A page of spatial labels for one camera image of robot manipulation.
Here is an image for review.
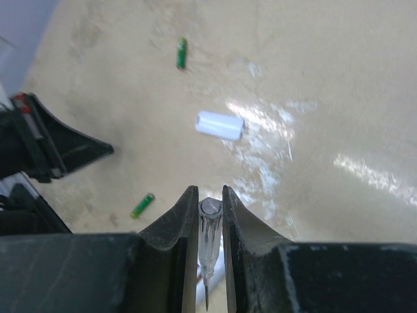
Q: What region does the green battery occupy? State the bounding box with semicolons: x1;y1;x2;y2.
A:
176;37;188;70
130;193;155;219

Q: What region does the white battery cover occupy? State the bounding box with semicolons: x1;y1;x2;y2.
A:
195;111;245;141

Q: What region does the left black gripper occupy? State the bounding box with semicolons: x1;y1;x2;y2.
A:
1;93;114;183

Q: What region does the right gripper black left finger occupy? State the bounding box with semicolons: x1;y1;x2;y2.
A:
1;186;198;312

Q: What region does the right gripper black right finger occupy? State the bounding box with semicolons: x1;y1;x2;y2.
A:
222;186;416;312

